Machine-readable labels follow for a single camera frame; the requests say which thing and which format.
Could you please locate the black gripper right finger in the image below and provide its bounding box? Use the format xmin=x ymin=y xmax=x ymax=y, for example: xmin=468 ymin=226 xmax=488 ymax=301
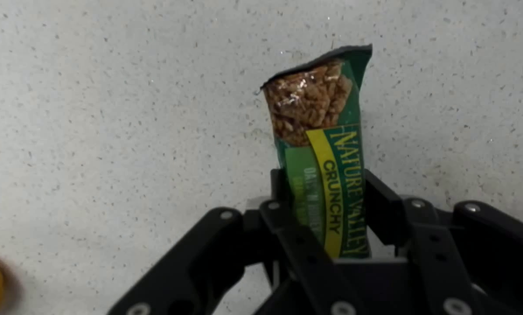
xmin=362 ymin=168 xmax=523 ymax=315

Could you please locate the green granola bar packet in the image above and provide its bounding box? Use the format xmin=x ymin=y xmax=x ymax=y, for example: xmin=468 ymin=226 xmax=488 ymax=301
xmin=259 ymin=42 xmax=374 ymax=261

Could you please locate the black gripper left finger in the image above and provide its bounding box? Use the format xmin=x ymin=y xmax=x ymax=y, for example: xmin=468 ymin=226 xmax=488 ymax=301
xmin=106 ymin=166 xmax=363 ymax=315

